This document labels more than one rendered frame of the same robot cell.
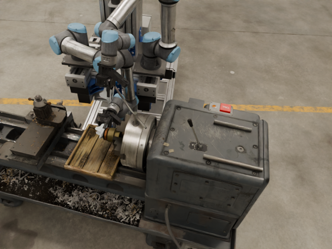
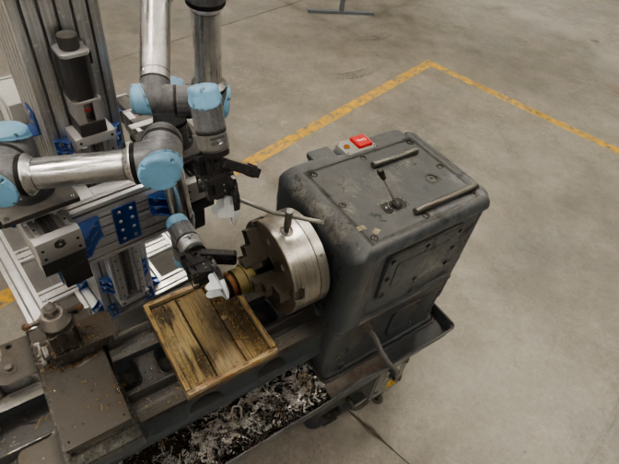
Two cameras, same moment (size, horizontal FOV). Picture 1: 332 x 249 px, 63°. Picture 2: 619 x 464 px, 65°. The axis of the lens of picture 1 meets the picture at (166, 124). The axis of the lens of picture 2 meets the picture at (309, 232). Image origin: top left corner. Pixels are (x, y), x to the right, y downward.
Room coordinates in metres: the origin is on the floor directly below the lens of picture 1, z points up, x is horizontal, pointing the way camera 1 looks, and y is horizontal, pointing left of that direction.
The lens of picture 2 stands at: (0.27, 0.85, 2.24)
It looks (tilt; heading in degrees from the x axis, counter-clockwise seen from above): 46 degrees down; 311
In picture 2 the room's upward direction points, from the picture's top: 9 degrees clockwise
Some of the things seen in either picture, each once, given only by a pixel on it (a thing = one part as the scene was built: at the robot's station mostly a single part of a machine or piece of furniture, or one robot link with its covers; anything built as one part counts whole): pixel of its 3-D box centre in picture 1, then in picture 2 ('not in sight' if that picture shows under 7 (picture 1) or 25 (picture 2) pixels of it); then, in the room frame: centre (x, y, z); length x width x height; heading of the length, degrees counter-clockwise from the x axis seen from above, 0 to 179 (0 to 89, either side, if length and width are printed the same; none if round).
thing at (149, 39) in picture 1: (152, 43); (169, 99); (1.61, 0.15, 1.33); 0.13 x 0.12 x 0.14; 57
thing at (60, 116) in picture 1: (49, 118); (76, 341); (1.15, 0.75, 0.99); 0.20 x 0.10 x 0.05; 81
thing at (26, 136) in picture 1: (42, 128); (75, 372); (1.09, 0.79, 0.95); 0.43 x 0.17 x 0.05; 171
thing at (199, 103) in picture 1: (195, 104); (322, 158); (1.15, -0.16, 1.24); 0.09 x 0.08 x 0.03; 81
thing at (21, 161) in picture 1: (36, 134); (64, 393); (1.08, 0.84, 0.90); 0.47 x 0.30 x 0.06; 171
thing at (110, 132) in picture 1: (112, 135); (239, 280); (1.00, 0.30, 1.08); 0.09 x 0.09 x 0.09; 84
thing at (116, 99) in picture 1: (117, 102); (181, 231); (1.27, 0.33, 1.08); 0.11 x 0.08 x 0.09; 171
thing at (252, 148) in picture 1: (206, 155); (375, 222); (0.93, -0.25, 1.06); 0.59 x 0.48 x 0.39; 81
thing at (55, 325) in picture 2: (39, 101); (52, 317); (1.15, 0.78, 1.13); 0.08 x 0.08 x 0.03
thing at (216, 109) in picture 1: (220, 111); (355, 150); (1.13, -0.30, 1.23); 0.13 x 0.08 x 0.05; 81
